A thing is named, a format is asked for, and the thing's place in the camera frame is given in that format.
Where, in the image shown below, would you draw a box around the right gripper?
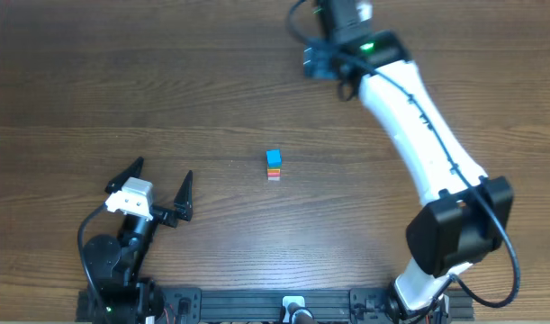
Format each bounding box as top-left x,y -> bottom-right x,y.
302,39 -> 341,81

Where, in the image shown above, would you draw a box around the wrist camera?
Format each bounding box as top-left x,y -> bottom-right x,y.
104,176 -> 155,221
355,0 -> 374,23

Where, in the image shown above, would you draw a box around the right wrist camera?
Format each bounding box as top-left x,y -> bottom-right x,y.
355,0 -> 374,23

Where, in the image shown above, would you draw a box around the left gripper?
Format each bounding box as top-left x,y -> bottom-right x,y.
104,156 -> 194,229

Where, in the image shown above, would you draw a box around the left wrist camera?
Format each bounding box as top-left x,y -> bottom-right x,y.
104,176 -> 155,221

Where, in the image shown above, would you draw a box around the mounting rail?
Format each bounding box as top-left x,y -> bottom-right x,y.
76,287 -> 476,324

